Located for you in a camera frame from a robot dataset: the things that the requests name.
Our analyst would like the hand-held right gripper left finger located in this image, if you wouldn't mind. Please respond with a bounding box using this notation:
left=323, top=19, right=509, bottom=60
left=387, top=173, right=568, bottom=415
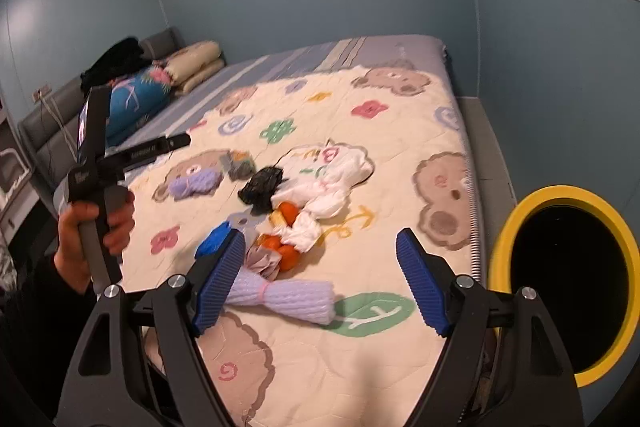
left=52, top=227, right=248, bottom=427

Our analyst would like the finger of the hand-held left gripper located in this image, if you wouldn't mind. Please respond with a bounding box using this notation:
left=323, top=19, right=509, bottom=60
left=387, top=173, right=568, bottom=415
left=106, top=133, right=192, bottom=174

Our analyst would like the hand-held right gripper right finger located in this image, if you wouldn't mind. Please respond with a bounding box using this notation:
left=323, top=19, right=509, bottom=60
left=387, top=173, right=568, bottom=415
left=395, top=227, right=586, bottom=427

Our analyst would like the large orange peel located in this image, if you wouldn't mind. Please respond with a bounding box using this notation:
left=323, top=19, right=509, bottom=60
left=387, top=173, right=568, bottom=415
left=257, top=233, right=302, bottom=273

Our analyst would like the yellow-rimmed trash bin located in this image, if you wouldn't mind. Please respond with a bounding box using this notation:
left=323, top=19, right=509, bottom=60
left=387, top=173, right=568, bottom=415
left=484, top=185, right=640, bottom=389

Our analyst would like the person's left forearm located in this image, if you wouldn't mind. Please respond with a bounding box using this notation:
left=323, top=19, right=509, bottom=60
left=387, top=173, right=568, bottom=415
left=0, top=254, right=98, bottom=408

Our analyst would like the person's left hand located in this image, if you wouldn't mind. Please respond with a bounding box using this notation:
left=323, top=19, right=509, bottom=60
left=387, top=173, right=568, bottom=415
left=56, top=189, right=137, bottom=294

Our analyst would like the blue plastic wrapper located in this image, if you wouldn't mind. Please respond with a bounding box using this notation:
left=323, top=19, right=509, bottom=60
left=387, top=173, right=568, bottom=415
left=194, top=224, right=232, bottom=259

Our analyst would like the grey crumpled paper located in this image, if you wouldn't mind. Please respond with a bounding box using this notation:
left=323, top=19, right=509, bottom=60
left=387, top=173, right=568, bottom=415
left=244, top=242, right=282, bottom=282

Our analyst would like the grey padded headboard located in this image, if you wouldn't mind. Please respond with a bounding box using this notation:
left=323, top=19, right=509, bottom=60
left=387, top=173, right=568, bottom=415
left=19, top=27, right=181, bottom=188

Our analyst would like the blue floral quilt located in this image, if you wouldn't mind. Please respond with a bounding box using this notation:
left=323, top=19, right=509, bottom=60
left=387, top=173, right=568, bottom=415
left=102, top=64, right=174, bottom=148

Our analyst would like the lavender foam fruit net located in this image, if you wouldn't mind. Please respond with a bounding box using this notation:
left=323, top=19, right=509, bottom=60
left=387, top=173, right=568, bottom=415
left=169, top=169, right=224, bottom=201
left=225, top=267, right=342, bottom=326

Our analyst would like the grey paper scrap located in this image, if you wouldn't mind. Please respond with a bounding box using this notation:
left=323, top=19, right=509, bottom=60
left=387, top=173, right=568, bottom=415
left=226, top=207, right=267, bottom=239

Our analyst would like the black clothing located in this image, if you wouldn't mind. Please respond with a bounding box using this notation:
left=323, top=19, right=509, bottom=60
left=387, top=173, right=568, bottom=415
left=80, top=37, right=154, bottom=90

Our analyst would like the beige pillow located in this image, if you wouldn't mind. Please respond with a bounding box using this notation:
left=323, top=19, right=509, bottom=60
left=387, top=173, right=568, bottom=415
left=172, top=59, right=227, bottom=96
left=164, top=40, right=223, bottom=76

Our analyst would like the grey green wrapper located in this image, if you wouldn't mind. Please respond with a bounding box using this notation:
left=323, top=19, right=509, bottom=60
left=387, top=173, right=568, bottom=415
left=220, top=149, right=259, bottom=181

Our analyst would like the bedside cabinet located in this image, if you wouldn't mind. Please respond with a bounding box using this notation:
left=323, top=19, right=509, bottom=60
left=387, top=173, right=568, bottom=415
left=0, top=102, right=42, bottom=253

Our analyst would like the small orange peel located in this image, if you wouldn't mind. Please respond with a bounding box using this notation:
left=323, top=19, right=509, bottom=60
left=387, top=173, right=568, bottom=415
left=270, top=202, right=302, bottom=229

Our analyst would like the black plastic bag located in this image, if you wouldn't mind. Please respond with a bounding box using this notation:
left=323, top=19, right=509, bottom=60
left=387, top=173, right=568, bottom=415
left=237, top=165, right=287, bottom=216

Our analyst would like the white cloth bundle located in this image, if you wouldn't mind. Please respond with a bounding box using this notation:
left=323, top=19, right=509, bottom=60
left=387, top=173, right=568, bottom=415
left=270, top=141, right=376, bottom=254

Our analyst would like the cartoon bear printed blanket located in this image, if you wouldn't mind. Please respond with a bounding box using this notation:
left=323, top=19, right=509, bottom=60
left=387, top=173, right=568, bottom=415
left=120, top=64, right=475, bottom=427

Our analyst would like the white charging cable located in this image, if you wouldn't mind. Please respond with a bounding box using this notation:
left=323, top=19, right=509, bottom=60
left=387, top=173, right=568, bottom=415
left=37, top=94, right=77, bottom=160

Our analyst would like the grey bed frame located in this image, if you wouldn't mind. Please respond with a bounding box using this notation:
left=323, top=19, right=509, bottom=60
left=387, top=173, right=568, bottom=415
left=457, top=97, right=518, bottom=295

